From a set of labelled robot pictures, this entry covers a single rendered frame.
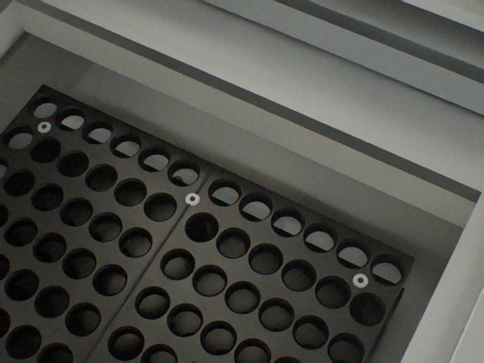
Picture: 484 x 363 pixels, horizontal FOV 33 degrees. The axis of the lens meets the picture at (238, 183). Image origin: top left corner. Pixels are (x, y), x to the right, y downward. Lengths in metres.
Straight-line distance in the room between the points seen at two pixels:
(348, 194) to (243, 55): 0.12
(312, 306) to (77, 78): 0.20
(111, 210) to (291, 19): 0.10
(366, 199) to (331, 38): 0.12
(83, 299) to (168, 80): 0.09
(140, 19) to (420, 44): 0.11
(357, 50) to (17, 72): 0.17
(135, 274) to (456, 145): 0.13
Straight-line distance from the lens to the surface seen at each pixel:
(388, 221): 0.40
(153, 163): 0.40
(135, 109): 0.44
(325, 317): 0.31
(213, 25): 0.32
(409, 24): 0.28
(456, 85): 0.29
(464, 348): 0.25
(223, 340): 0.34
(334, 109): 0.30
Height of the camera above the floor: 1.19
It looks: 60 degrees down
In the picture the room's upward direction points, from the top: 3 degrees counter-clockwise
